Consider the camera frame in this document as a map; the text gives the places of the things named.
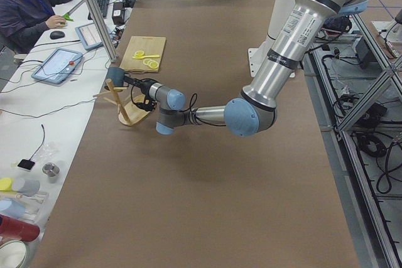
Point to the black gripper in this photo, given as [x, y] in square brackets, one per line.
[145, 86]

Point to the dark teal mug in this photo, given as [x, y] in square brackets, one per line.
[116, 75]

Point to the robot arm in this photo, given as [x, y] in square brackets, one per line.
[254, 110]

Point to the wooden cup rack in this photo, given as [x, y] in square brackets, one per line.
[128, 113]

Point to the small steel cup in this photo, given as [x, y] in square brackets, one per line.
[51, 171]

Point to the grey cup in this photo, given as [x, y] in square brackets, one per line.
[27, 187]

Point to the yellow cup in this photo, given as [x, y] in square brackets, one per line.
[6, 184]

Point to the light blue cup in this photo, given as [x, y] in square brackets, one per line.
[12, 208]

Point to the lemon slice middle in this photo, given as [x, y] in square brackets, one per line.
[149, 61]

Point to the lemon slice single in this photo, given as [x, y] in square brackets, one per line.
[139, 54]

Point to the yellow plastic knife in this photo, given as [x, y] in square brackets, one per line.
[145, 56]

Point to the wooden cutting board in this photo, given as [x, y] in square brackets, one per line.
[151, 45]

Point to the far teach pendant tablet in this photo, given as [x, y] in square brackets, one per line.
[89, 36]

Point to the teach pendant tablet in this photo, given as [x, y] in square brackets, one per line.
[89, 36]
[58, 66]

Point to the black power adapter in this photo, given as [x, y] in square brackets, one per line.
[118, 13]

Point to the near teach pendant tablet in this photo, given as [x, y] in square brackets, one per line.
[58, 66]

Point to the black computer mouse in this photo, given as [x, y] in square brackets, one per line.
[55, 35]

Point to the black keyboard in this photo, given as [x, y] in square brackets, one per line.
[100, 2]

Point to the green plastic toy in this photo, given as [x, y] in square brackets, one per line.
[67, 17]

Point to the seated person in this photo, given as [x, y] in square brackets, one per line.
[24, 21]

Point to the small black square device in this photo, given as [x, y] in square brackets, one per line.
[26, 164]

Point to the red bottle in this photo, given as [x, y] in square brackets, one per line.
[16, 229]

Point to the white green bowl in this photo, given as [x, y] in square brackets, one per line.
[14, 254]

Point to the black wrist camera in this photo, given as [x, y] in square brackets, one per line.
[143, 103]

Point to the aluminium frame post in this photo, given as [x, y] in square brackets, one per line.
[100, 25]

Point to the white camera pillar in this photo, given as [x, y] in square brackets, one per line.
[270, 29]

